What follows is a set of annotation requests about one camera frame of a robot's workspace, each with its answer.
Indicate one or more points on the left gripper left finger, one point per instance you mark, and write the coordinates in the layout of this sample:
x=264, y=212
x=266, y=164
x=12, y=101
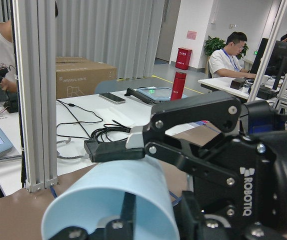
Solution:
x=71, y=233

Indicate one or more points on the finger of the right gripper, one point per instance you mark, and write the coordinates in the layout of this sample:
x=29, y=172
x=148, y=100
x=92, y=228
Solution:
x=162, y=136

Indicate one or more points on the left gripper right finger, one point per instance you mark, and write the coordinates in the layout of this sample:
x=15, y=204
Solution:
x=126, y=217

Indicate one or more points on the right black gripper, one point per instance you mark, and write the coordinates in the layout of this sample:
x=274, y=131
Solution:
x=239, y=188

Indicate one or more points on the seated man at desk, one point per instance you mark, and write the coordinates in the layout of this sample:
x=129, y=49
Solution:
x=224, y=62

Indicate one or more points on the red thermos bottle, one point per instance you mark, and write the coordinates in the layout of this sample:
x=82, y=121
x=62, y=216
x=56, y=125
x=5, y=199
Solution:
x=178, y=85

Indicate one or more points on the red fire extinguisher box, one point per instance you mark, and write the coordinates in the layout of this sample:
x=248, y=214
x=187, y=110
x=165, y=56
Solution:
x=183, y=58

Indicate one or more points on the black power adapter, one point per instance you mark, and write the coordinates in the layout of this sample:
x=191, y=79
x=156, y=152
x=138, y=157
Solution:
x=90, y=147

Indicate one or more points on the black computer monitor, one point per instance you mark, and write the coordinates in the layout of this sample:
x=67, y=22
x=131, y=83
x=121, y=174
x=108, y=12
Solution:
x=277, y=65

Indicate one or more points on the white paper sheet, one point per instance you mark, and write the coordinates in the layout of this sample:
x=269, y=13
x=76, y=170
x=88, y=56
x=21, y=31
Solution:
x=111, y=115

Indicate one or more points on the black smartphone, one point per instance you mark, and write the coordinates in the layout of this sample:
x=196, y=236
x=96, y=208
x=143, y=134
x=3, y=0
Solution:
x=112, y=98

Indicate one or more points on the cardboard box universal robots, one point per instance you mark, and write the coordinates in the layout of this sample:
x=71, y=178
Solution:
x=78, y=76

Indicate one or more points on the aluminium frame post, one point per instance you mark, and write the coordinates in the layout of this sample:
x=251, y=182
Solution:
x=35, y=44

